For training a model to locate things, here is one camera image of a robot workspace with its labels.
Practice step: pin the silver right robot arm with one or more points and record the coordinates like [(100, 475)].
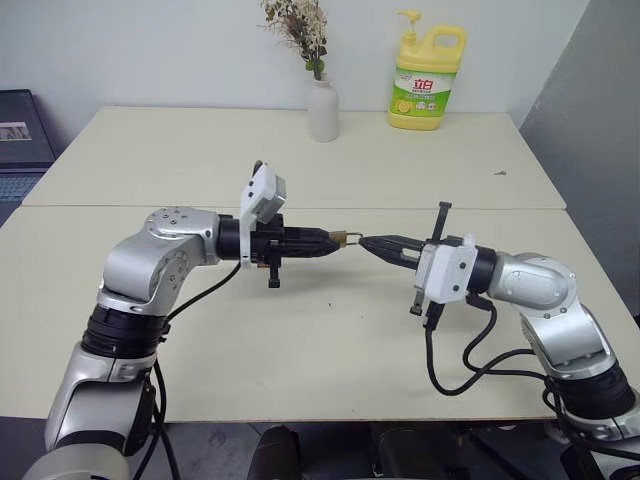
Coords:
[(545, 290)]

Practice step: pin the white ceramic vase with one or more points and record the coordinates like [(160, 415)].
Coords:
[(323, 112)]

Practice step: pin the brass padlock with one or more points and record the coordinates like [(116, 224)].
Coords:
[(340, 238)]

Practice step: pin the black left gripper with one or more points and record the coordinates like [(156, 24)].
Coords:
[(265, 245)]

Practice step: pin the dried flower bunch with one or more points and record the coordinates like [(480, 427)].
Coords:
[(300, 30)]

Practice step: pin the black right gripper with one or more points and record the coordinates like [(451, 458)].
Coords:
[(439, 220)]

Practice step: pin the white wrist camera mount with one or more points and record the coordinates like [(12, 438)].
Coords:
[(447, 272), (260, 192)]

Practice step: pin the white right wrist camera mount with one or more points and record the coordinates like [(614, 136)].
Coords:
[(447, 272)]

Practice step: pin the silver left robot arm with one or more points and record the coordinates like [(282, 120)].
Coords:
[(140, 260)]

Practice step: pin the dark rounded shape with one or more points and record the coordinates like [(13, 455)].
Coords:
[(277, 452), (410, 452)]

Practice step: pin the grey partition panel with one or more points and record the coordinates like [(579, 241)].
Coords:
[(590, 125)]

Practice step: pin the yellow detergent pump bottle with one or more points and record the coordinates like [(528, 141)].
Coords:
[(425, 85)]

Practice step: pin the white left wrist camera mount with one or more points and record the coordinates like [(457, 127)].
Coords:
[(260, 192)]

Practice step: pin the black laptop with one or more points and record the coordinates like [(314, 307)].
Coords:
[(20, 130)]

